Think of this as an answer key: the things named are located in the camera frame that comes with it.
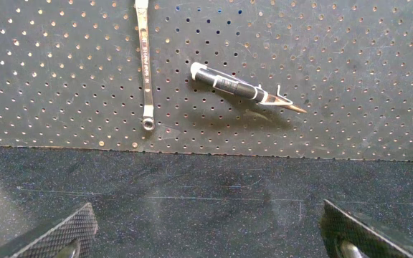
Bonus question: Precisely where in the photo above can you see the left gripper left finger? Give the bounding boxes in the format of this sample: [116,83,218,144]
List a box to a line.
[0,201,100,258]

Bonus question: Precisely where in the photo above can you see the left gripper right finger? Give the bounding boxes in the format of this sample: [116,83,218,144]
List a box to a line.
[318,199,413,258]

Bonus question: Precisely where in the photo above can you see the pliers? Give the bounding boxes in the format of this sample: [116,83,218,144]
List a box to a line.
[189,61,308,115]

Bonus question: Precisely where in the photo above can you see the wrench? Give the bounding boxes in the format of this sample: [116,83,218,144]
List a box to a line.
[134,0,156,132]

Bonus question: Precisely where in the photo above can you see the black pegboard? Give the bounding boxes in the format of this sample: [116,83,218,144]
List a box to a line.
[0,0,413,163]

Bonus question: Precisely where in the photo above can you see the metal hook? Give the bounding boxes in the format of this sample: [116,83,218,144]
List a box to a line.
[257,84,295,107]

